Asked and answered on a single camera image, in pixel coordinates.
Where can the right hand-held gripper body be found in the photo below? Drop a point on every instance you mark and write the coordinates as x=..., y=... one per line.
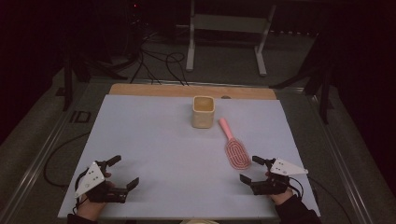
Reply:
x=274, y=186

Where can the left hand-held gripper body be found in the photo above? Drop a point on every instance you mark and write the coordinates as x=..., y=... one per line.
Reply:
x=96, y=191

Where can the black stand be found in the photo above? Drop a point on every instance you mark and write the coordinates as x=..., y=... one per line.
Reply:
x=323, y=90
x=67, y=84

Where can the pink hairbrush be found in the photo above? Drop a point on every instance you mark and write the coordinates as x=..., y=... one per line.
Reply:
x=238, y=154

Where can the white table mat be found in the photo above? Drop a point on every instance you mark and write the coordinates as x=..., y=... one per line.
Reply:
x=174, y=161

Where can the beige square cup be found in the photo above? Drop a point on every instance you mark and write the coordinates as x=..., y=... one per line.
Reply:
x=203, y=116

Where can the white metal stand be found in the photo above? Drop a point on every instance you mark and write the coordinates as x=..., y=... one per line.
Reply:
x=229, y=23

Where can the small black frame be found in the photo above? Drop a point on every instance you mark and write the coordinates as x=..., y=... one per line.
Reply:
x=80, y=116

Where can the person's right hand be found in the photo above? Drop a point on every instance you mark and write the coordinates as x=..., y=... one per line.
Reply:
x=281, y=197

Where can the wooden table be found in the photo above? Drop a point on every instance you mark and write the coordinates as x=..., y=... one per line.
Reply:
x=162, y=90

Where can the person's left hand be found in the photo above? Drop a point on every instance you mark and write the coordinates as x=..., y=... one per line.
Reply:
x=90, y=210

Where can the metal floor rail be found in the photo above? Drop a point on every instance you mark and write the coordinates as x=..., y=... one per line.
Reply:
x=37, y=158
x=339, y=161

